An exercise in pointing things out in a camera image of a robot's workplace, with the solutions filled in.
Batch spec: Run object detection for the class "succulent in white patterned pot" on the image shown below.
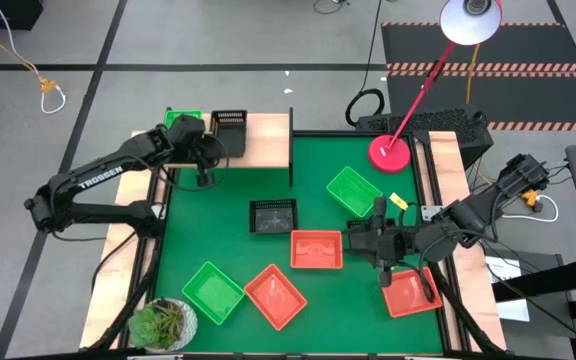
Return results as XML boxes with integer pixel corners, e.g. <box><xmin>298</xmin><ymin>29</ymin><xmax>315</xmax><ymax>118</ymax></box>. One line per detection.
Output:
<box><xmin>127</xmin><ymin>297</ymin><xmax>199</xmax><ymax>353</ymax></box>

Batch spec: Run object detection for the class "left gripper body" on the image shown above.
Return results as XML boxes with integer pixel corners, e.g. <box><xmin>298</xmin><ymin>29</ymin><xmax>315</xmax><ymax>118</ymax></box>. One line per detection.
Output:
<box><xmin>166</xmin><ymin>113</ymin><xmax>210</xmax><ymax>162</ymax></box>

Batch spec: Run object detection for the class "black floor box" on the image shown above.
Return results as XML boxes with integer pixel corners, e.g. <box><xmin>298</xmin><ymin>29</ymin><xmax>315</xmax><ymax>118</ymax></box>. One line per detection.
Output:
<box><xmin>0</xmin><ymin>0</ymin><xmax>45</xmax><ymax>31</ymax></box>

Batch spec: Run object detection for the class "orange slotted plastic basket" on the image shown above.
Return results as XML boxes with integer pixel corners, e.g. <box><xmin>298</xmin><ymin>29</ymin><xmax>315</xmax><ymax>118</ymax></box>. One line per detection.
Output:
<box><xmin>381</xmin><ymin>267</ymin><xmax>443</xmax><ymax>319</ymax></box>
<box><xmin>290</xmin><ymin>229</ymin><xmax>344</xmax><ymax>270</ymax></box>
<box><xmin>243</xmin><ymin>263</ymin><xmax>308</xmax><ymax>332</ymax></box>

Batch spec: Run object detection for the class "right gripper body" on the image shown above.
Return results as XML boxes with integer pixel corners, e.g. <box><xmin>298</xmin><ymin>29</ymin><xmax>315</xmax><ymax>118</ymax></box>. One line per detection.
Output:
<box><xmin>360</xmin><ymin>196</ymin><xmax>419</xmax><ymax>290</ymax></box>

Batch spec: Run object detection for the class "black slotted plastic basket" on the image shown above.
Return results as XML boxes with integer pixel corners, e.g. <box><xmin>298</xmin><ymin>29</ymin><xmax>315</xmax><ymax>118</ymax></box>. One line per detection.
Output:
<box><xmin>210</xmin><ymin>109</ymin><xmax>248</xmax><ymax>159</ymax></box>
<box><xmin>345</xmin><ymin>217</ymin><xmax>399</xmax><ymax>234</ymax></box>
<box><xmin>248</xmin><ymin>198</ymin><xmax>299</xmax><ymax>235</ymax></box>

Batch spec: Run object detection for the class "red desk lamp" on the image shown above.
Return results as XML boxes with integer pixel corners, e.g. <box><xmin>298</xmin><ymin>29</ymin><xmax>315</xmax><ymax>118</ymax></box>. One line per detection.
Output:
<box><xmin>367</xmin><ymin>0</ymin><xmax>504</xmax><ymax>175</ymax></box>

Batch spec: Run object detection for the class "yellow floor cable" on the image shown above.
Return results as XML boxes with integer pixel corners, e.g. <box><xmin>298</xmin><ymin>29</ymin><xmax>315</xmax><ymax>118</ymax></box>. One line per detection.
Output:
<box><xmin>0</xmin><ymin>17</ymin><xmax>59</xmax><ymax>95</ymax></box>

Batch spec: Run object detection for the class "green table mat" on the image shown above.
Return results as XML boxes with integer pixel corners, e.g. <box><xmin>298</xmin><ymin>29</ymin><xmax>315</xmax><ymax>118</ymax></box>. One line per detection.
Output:
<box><xmin>152</xmin><ymin>133</ymin><xmax>444</xmax><ymax>354</ymax></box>

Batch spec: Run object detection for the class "yellow hanging cable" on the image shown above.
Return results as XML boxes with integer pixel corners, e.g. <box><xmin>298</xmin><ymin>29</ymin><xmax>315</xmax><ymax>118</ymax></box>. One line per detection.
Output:
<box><xmin>465</xmin><ymin>43</ymin><xmax>482</xmax><ymax>106</ymax></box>

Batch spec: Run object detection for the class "white floor cable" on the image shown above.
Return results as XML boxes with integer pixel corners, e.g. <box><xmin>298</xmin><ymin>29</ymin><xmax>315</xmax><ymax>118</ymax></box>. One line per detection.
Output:
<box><xmin>0</xmin><ymin>0</ymin><xmax>68</xmax><ymax>116</ymax></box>

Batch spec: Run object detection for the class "yellow tag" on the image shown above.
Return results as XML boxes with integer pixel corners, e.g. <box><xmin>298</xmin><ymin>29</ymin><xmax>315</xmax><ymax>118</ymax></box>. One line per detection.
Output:
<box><xmin>389</xmin><ymin>192</ymin><xmax>410</xmax><ymax>212</ymax></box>

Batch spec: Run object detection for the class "orange power plug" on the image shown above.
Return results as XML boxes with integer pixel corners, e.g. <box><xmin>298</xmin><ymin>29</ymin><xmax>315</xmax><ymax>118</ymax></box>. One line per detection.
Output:
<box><xmin>520</xmin><ymin>188</ymin><xmax>542</xmax><ymax>209</ymax></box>

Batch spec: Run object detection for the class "green slotted plastic basket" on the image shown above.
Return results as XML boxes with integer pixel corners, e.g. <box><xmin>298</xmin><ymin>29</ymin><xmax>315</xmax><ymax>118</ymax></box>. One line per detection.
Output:
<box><xmin>163</xmin><ymin>109</ymin><xmax>204</xmax><ymax>130</ymax></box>
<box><xmin>181</xmin><ymin>260</ymin><xmax>246</xmax><ymax>326</ymax></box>
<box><xmin>325</xmin><ymin>165</ymin><xmax>384</xmax><ymax>219</ymax></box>

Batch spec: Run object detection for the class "black coiled floor cable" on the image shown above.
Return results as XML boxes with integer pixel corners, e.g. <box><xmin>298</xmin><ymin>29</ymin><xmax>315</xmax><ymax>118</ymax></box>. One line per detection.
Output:
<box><xmin>344</xmin><ymin>0</ymin><xmax>387</xmax><ymax>129</ymax></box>

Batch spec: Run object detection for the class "black hazard-striped floor mat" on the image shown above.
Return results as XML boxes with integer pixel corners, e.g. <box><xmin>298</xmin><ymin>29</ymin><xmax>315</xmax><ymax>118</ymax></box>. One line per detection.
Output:
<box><xmin>380</xmin><ymin>20</ymin><xmax>576</xmax><ymax>134</ymax></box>

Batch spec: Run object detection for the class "white power cable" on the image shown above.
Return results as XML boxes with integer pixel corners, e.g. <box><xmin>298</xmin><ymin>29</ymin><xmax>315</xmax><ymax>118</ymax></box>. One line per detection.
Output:
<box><xmin>500</xmin><ymin>193</ymin><xmax>560</xmax><ymax>224</ymax></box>

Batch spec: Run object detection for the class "white paper sheet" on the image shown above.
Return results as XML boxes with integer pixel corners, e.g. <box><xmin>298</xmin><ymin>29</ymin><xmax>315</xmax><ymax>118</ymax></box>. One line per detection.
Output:
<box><xmin>485</xmin><ymin>255</ymin><xmax>532</xmax><ymax>323</ymax></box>

